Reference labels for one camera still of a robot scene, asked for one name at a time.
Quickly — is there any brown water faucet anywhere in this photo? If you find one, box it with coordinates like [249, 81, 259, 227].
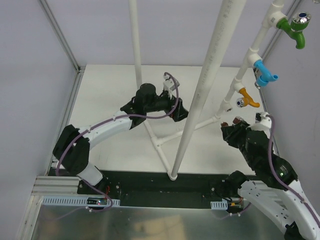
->
[220, 116, 244, 127]

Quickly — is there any white PVC pipe frame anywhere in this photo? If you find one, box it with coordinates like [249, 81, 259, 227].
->
[127, 0, 292, 181]

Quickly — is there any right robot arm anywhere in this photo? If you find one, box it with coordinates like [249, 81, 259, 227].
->
[216, 117, 320, 240]

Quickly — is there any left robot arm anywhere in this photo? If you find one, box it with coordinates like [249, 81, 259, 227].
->
[52, 83, 189, 195]

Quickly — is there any orange water faucet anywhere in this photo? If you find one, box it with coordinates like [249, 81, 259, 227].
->
[236, 87, 260, 108]

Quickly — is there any blue water faucet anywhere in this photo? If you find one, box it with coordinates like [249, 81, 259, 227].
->
[253, 60, 279, 89]

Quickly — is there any green water faucet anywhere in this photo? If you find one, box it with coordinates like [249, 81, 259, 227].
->
[276, 11, 312, 50]

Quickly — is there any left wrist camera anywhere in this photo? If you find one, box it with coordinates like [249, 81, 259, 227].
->
[163, 72, 180, 98]

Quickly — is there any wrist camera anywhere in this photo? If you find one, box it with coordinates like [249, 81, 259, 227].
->
[163, 72, 180, 98]
[249, 112, 272, 131]

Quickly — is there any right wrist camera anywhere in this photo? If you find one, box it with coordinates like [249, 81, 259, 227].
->
[249, 112, 272, 131]

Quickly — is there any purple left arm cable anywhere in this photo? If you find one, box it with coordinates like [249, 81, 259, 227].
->
[55, 71, 180, 177]

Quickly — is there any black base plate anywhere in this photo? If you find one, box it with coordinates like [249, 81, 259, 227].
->
[77, 171, 258, 208]

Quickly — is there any right white cable duct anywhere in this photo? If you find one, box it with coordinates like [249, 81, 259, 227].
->
[210, 200, 228, 211]

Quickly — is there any white cable duct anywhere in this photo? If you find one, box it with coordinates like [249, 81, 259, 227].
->
[210, 200, 228, 211]
[42, 196, 121, 208]

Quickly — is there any left aluminium frame post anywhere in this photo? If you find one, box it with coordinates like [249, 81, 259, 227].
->
[37, 0, 81, 73]

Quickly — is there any aluminium frame post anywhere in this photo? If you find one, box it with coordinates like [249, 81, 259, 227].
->
[259, 0, 303, 61]
[37, 0, 81, 73]

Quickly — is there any right aluminium frame post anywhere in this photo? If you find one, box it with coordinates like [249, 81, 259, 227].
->
[259, 0, 303, 61]

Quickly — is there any left white cable duct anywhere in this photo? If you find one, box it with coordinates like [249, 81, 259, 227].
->
[42, 196, 121, 208]

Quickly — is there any aluminium front rail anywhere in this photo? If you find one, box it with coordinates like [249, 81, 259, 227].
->
[31, 176, 80, 196]

